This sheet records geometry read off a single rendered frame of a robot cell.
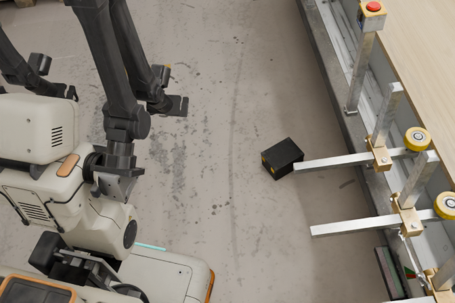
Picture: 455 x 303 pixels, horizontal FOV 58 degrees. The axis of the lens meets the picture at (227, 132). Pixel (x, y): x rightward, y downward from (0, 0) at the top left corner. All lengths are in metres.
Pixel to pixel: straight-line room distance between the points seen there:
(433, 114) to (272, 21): 1.99
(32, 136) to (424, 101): 1.26
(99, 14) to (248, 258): 1.58
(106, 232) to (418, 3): 1.57
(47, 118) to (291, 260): 1.50
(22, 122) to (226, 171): 1.56
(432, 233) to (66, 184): 1.23
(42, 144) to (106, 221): 0.43
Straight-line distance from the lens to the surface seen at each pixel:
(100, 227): 1.37
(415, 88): 1.65
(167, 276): 1.92
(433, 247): 1.64
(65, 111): 1.08
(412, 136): 1.50
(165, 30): 3.40
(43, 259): 1.59
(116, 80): 1.00
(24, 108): 1.06
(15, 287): 1.41
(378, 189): 1.60
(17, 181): 1.14
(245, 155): 2.48
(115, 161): 1.07
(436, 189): 1.67
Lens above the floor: 2.06
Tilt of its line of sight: 53 degrees down
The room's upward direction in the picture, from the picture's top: 9 degrees counter-clockwise
